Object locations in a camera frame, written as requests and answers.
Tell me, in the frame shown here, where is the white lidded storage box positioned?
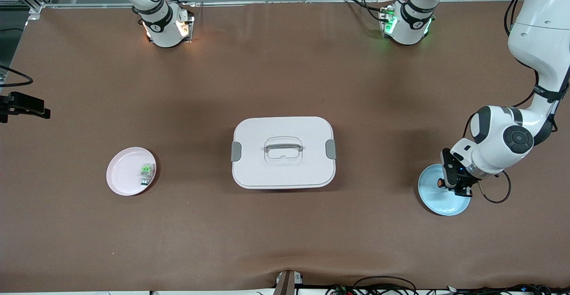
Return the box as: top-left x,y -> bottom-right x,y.
231,116 -> 337,190

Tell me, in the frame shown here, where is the light blue round plate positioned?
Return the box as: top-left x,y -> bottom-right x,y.
417,163 -> 472,217

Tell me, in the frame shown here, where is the pink round plate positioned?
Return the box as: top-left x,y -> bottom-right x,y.
106,146 -> 157,197

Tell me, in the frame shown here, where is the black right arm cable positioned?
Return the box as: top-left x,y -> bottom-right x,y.
0,65 -> 34,87

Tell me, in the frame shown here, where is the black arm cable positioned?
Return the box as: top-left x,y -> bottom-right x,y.
463,0 -> 559,204
0,65 -> 34,87

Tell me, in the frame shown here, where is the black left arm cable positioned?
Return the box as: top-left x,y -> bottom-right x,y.
463,0 -> 559,204

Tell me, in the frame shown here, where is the tangled cable bundle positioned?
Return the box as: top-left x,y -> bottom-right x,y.
445,283 -> 570,295

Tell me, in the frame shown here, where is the black looped cable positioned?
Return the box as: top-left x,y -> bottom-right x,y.
353,276 -> 418,295

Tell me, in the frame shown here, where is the grey camera stand post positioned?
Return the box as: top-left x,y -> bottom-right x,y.
274,270 -> 304,295

